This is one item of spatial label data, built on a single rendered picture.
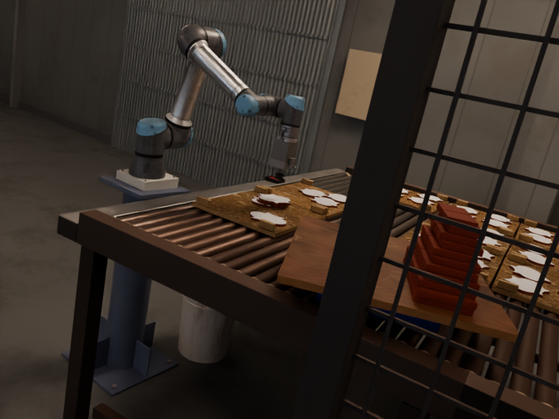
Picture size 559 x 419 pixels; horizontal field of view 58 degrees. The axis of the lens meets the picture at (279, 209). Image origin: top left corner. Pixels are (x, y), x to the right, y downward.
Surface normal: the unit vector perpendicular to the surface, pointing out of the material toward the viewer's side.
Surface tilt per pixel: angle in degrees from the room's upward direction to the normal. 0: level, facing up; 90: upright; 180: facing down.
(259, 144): 90
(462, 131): 90
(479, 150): 90
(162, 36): 90
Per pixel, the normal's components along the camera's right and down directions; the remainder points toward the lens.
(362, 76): -0.58, 0.10
